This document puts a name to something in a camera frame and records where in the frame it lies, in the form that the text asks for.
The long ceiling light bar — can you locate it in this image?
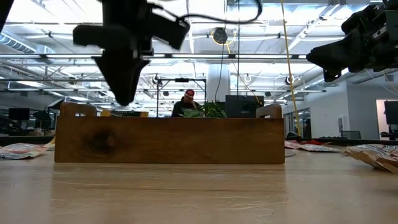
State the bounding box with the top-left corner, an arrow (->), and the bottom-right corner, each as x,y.
0,52 -> 312,60

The gold vanilla cinnamon tea packet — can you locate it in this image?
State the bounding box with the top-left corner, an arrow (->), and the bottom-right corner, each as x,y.
357,143 -> 398,156
341,146 -> 398,174

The black background rig frame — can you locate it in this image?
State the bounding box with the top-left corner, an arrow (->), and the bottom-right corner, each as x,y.
156,77 -> 208,118

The black ceiling cable reel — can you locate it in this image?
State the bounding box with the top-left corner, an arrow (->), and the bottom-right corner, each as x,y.
213,27 -> 229,45

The person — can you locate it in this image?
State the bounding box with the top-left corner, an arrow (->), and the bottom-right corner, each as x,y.
171,89 -> 200,118

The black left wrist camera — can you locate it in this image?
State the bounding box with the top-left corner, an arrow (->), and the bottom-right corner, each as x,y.
147,2 -> 191,50

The wooden three-compartment tea box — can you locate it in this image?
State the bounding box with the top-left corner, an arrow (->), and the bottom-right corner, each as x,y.
54,102 -> 285,165

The yellow peach tea packet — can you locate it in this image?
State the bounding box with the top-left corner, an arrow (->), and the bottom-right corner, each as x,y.
43,136 -> 57,149
0,142 -> 48,161

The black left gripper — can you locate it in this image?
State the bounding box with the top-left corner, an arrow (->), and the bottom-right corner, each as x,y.
73,9 -> 154,107

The black left wrist camera cable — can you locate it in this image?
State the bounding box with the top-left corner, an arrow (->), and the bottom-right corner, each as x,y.
178,0 -> 264,25

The green potted plant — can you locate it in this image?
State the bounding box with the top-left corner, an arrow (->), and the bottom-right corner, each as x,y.
178,101 -> 228,118

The black hanging cable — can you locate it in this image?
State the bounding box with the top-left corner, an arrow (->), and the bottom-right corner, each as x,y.
236,0 -> 241,97

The black wall monitor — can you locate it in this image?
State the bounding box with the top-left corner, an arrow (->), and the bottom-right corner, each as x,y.
384,100 -> 398,141

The yellow hanging cable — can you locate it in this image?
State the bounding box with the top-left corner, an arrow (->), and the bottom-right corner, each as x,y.
279,0 -> 302,138

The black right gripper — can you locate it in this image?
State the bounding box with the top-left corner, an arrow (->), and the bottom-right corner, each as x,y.
306,2 -> 398,83

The black desk monitor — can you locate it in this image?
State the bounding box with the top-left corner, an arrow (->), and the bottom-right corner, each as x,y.
8,108 -> 31,121

